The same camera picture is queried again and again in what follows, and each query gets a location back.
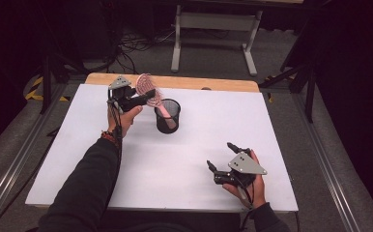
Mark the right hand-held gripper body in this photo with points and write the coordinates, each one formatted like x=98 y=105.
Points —
x=244 y=166

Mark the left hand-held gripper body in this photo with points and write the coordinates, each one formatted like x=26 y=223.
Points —
x=123 y=96

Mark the pink hairbrush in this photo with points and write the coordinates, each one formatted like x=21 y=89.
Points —
x=144 y=84

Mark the black mesh pen holder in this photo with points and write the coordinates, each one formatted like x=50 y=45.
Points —
x=167 y=124

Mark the person's left hand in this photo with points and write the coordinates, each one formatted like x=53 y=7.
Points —
x=123 y=124

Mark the person's right hand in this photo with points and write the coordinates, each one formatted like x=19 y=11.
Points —
x=258 y=193

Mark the white table cover sheet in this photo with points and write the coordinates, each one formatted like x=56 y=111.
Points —
x=181 y=167

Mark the black metal stand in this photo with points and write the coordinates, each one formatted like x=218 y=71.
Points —
x=47 y=83
x=310 y=93

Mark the yellow black hazard tape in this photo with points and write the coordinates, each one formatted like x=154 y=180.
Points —
x=34 y=90

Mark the aluminium floor rail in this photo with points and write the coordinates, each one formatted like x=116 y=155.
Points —
x=329 y=174
x=17 y=161

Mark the white metal frame table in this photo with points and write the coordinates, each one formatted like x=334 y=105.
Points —
x=218 y=22

